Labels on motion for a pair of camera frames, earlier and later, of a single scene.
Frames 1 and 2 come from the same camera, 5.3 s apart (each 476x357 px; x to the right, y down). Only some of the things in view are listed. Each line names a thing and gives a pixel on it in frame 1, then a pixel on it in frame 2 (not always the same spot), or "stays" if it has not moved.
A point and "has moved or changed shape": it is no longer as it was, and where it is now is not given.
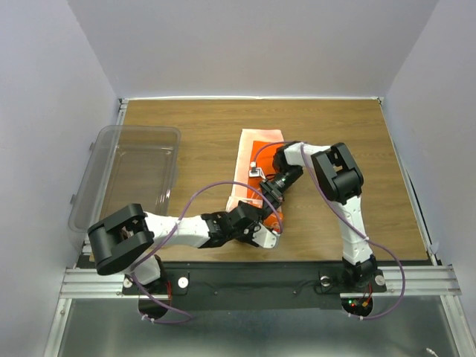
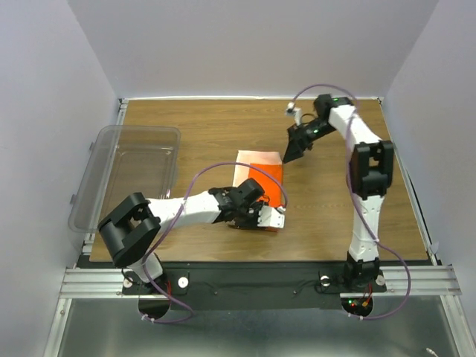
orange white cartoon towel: (254, 161) has moved or changed shape
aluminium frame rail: (86, 283) stays
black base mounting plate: (235, 285) stays
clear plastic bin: (128, 165) stays
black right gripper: (274, 195) to (297, 143)
